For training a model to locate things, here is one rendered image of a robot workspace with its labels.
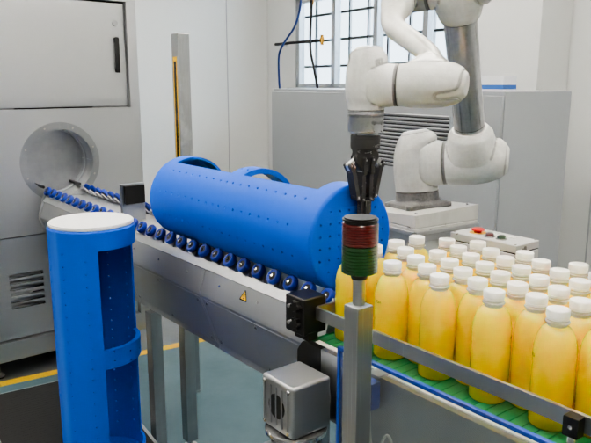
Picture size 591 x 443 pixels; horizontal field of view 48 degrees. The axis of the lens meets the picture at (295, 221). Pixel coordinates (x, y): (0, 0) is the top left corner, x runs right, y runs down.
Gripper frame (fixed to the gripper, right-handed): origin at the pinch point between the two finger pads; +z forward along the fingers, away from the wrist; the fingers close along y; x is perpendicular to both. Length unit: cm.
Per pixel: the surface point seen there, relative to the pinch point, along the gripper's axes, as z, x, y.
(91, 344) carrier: 51, 82, -43
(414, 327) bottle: 17.6, -31.7, -15.3
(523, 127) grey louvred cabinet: -11, 67, 172
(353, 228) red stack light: -9, -40, -41
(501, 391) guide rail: 20, -58, -23
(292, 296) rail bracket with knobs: 15.9, -3.5, -26.0
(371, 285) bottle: 13.5, -14.2, -10.9
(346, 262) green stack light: -2, -38, -41
